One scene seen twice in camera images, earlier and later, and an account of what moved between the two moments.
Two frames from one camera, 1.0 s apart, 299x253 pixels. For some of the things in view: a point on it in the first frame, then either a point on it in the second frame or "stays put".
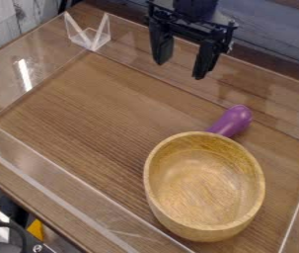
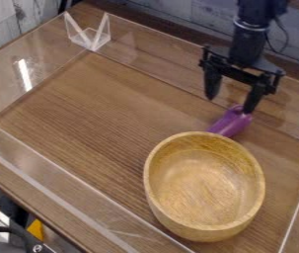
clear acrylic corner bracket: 88,38 stays put
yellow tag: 36,229 stays put
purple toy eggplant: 234,122 stays put
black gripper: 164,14 → 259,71
